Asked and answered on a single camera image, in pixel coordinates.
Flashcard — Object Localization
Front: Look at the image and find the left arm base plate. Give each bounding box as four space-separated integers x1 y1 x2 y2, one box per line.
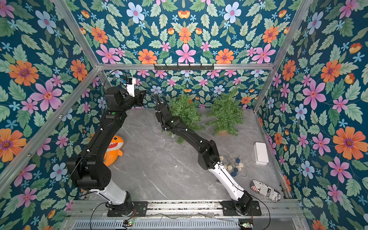
107 201 148 218

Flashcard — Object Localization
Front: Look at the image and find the newspaper print can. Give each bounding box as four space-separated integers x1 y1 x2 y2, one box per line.
250 180 281 202

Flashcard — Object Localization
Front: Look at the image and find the orange shark plush toy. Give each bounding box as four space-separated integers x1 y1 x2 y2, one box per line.
103 135 124 166

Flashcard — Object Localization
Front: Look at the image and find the black hook rail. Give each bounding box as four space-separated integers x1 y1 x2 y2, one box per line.
153 64 215 71

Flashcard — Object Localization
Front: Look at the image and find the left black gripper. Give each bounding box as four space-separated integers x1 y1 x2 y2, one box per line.
117 90 146 114

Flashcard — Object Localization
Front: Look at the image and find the white rectangular box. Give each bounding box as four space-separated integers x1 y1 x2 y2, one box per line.
254 142 269 165

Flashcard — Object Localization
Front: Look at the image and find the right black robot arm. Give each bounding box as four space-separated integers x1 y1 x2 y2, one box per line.
155 95 253 216

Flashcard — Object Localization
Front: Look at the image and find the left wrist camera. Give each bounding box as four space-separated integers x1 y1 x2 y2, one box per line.
126 77 137 97

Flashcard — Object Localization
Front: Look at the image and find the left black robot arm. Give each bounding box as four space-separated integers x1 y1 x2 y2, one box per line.
66 87 146 216

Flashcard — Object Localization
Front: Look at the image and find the green christmas tree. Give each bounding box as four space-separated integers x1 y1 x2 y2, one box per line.
169 92 205 131
206 89 244 136

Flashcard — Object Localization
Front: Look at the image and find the rattan ball string light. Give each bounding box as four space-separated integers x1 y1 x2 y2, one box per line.
220 151 249 177

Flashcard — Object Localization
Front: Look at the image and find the white slotted cable duct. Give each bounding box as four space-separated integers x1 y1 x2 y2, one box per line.
70 219 240 230

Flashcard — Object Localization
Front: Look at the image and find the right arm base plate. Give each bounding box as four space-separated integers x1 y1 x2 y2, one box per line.
220 200 262 217

